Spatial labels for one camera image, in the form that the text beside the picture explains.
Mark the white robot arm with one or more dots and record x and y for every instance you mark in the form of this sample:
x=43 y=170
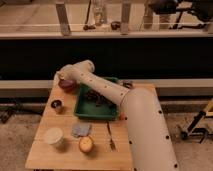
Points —
x=151 y=147

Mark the purple bowl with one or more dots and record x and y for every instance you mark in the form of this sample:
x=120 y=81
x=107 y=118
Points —
x=67 y=85

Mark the dark grapes in tray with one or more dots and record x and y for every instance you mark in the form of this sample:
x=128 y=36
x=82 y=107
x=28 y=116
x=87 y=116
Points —
x=95 y=96

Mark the green plastic tray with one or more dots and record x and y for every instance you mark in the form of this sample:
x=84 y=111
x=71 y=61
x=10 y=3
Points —
x=86 y=109

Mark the small orange object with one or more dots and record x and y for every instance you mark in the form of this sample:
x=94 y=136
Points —
x=122 y=116

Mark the grey folded cloth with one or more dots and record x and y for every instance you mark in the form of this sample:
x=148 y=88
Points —
x=81 y=130

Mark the metal fork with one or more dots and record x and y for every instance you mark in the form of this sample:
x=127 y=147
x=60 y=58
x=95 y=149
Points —
x=112 y=144

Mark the yellow round bread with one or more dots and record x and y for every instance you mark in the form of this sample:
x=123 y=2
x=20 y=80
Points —
x=86 y=144

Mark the white plastic cup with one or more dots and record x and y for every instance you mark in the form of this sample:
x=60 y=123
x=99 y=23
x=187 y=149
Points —
x=54 y=137

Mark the yellow black tripod stand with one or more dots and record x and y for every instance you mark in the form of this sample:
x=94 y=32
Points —
x=193 y=130

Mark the black office chair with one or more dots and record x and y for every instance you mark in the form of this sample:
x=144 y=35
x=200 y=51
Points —
x=202 y=9

